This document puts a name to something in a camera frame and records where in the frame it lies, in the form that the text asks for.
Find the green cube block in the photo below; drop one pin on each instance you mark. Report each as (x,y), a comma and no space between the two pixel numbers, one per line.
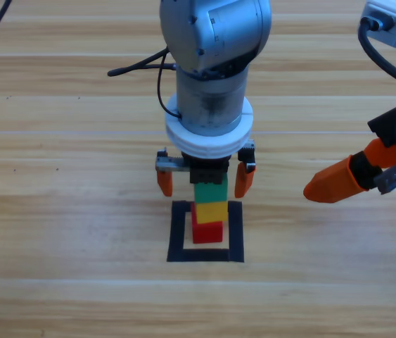
(210,193)

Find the yellow cube block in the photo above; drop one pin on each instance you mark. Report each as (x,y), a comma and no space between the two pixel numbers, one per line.
(211,213)

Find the red cube block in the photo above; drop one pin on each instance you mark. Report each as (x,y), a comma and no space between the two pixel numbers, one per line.
(207,232)

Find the black tape square outline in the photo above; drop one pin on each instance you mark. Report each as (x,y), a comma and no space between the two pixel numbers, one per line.
(178,232)

